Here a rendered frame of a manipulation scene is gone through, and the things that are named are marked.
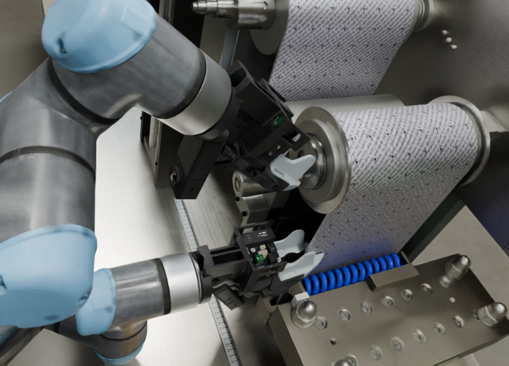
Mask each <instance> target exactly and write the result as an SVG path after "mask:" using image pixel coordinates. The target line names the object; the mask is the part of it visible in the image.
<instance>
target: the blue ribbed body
mask: <svg viewBox="0 0 509 366"><path fill-rule="evenodd" d="M402 264H403V259H402V258H399V257H398V256H397V255H396V254H395V253H391V254H390V255H384V256H383V257H377V258H376V259H374V258H371V259H370V260H369V261H362V263H360V262H357V263H356V264H354V265H353V264H350V265H349V266H347V267H346V266H342V267H340V270H339V269H338V268H334V269H333V272H332V271H330V270H328V271H326V272H325V274H324V273H322V272H320V273H318V274H317V276H316V275H314V274H312V275H310V276H309V278H308V277H304V278H303V279H302V280H301V283H302V285H303V287H304V289H305V291H306V292H307V293H308V295H309V296H313V295H316V294H319V293H322V292H326V291H329V290H332V289H337V288H339V287H343V286H347V285H350V284H353V283H357V282H361V281H363V280H366V279H367V278H368V277H369V275H371V274H375V273H379V272H381V271H386V270H389V269H392V268H395V267H400V266H402Z"/></svg>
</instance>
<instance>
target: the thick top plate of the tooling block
mask: <svg viewBox="0 0 509 366"><path fill-rule="evenodd" d="M459 255H460V254H459V253H457V254H454V255H449V256H447V257H444V258H440V259H436V260H434V261H429V262H426V263H423V264H419V265H416V266H414V267H415V269H416V270H417V272H418V274H419V275H418V276H417V277H416V278H415V279H414V280H409V281H407V282H404V283H400V284H397V285H394V286H390V287H387V288H385V289H380V290H377V291H374V292H372V290H371V288H370V287H369V285H368V283H367V281H366V280H363V281H361V282H357V283H353V284H350V285H347V286H343V287H339V288H337V289H332V290H329V291H326V292H322V293H319V294H316V295H313V296H309V297H310V298H309V299H308V300H310V301H312V302H314V303H315V305H316V306H317V313H316V314H315V320H314V322H313V324H312V325H311V327H309V328H308V329H300V328H298V327H296V326H295V325H294V324H293V323H292V319H291V313H292V310H293V309H294V308H293V307H292V304H291V302H287V303H285V304H281V305H278V306H277V307H276V309H275V311H274V313H273V314H272V316H271V318H270V320H269V321H268V322H269V324H270V327H271V330H272V331H273V335H274V336H275V339H276V342H277V344H278V346H279V349H280V351H281V353H282V355H283V358H284V361H285V363H286V366H327V365H328V364H332V363H333V362H335V361H338V360H341V359H345V360H348V361H350V362H351V364H352V366H435V365H437V364H440V363H442V362H444V361H447V360H449V359H451V358H454V357H456V356H458V357H459V358H463V357H464V356H467V355H469V354H472V353H474V352H477V351H479V350H480V349H484V348H485V347H488V346H490V345H493V344H495V343H497V342H498V341H500V340H501V339H504V338H505V337H506V336H508V335H509V320H508V319H507V317H506V316H505V317H504V320H503V321H501V322H499V323H498V326H497V327H494V328H491V327H487V326H486V325H484V324H483V323H482V322H481V321H480V319H479V317H478V314H477V312H478V310H479V309H480V308H482V307H485V306H487V305H490V304H492V303H494V302H495V301H494V299H493V298H492V297H491V296H490V295H489V293H488V292H487V290H486V289H485V287H484V286H483V285H482V284H481V283H480V281H479V280H478V278H477V277H476V275H475V274H474V273H473V272H472V271H471V269H470V268H468V272H466V273H465V275H464V276H463V277H462V278H461V279H459V280H456V279H453V278H451V277H450V276H448V274H447V273H446V272H445V264H446V263H447V262H449V261H450V260H451V259H453V258H456V257H457V256H459Z"/></svg>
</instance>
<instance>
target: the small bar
mask: <svg viewBox="0 0 509 366"><path fill-rule="evenodd" d="M418 275H419V274H418V272H417V270H416V269H415V267H414V266H413V265H412V263H410V264H406V265H402V266H400V267H395V268H392V269H389V270H386V271H381V272H379V273H375V274H371V275H369V277H368V278H367V279H366V281H367V283H368V285H369V287H370V288H371V290H372V292H374V291H377V290H380V289H385V288H387V287H390V286H394V285H397V284H400V283H404V282H407V281H409V280H414V279H415V278H416V277H417V276H418Z"/></svg>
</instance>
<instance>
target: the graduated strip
mask: <svg viewBox="0 0 509 366"><path fill-rule="evenodd" d="M173 201H174V204H175V206H176V210H177V212H178V215H179V217H180V221H181V224H182V226H183V230H184V233H185V235H186V239H187V242H188V244H189V248H190V251H191V252H194V251H197V248H198V246H200V244H199V241H198V238H197V236H196V233H195V229H194V227H193V225H192V221H191V218H190V216H189V213H188V210H187V207H186V204H185V202H184V199H176V198H173ZM208 304H209V307H210V309H211V313H212V315H213V318H214V322H215V324H216V327H217V331H218V333H219V336H220V340H221V342H222V345H223V349H224V351H225V354H226V357H227V360H228V362H229V365H230V366H243V365H242V362H241V359H240V357H239V353H238V350H237V348H236V344H235V342H234V339H233V336H232V334H231V331H230V328H229V325H228V323H227V320H226V317H225V314H224V312H223V308H222V306H221V304H220V300H219V299H218V298H217V297H215V296H214V295H213V294H212V297H211V300H210V302H209V303H208Z"/></svg>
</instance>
